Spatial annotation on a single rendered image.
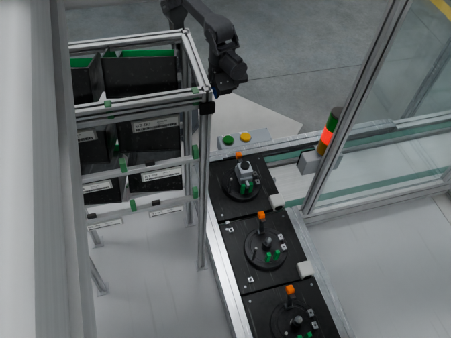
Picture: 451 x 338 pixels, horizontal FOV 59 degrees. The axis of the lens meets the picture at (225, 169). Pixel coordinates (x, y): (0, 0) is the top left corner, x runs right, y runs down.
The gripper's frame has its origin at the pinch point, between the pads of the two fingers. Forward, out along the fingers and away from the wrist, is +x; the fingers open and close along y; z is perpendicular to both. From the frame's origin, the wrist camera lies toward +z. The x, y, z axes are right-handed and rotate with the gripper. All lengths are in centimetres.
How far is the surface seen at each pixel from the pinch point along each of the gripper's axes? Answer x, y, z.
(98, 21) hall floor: 126, -38, -235
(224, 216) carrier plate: 28.4, -4.4, 30.7
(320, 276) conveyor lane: 30, 19, 58
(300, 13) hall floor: 125, 147, -214
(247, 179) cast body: 20.2, 5.5, 23.2
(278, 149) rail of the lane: 29.9, 24.4, 6.4
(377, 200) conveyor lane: 31, 52, 36
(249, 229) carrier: 28.4, 2.5, 37.2
